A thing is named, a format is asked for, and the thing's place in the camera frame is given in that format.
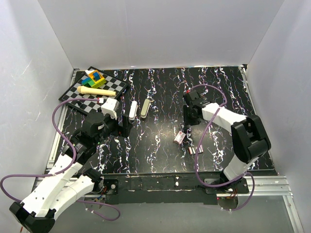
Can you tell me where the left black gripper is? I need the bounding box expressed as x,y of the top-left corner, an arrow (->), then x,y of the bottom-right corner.
94,111 -> 133,145

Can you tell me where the white stapler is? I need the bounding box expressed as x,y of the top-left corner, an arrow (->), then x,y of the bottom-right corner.
129,100 -> 138,120

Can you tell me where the white red staple box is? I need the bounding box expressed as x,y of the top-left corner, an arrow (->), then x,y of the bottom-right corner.
173,131 -> 186,145

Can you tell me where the grey beige stapler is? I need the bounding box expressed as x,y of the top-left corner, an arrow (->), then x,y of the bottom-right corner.
140,99 -> 151,119

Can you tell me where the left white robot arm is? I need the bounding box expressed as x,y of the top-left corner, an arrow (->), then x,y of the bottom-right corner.
9,113 -> 132,233

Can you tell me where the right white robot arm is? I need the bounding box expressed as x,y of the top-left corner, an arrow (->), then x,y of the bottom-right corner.
183,89 -> 271,193

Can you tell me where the colourful toy block stack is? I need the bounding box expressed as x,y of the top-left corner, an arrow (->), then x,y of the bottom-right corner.
82,70 -> 106,88

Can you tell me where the wooden cylinder peg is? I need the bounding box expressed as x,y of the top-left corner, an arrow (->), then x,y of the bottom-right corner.
77,86 -> 116,96

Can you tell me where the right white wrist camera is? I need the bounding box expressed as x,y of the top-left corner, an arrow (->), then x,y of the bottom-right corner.
183,90 -> 201,104

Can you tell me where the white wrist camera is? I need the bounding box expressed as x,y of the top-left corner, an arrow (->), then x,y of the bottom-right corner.
183,90 -> 201,104
101,98 -> 119,120

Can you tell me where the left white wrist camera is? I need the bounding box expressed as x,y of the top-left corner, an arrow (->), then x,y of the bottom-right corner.
101,98 -> 119,120

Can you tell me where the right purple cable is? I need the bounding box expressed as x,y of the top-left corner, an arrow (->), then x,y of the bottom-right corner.
188,84 -> 256,211

